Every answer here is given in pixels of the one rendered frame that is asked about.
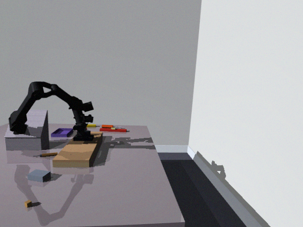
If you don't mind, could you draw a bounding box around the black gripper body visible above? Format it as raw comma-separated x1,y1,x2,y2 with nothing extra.
73,113,86,131

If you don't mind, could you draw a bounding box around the tan rectangular floor panel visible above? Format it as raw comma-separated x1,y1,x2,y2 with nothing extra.
53,132,103,168

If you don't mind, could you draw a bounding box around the purple tray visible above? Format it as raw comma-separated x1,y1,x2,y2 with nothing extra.
51,128,73,137

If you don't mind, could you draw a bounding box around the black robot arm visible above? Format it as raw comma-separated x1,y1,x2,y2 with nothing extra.
8,81,93,134

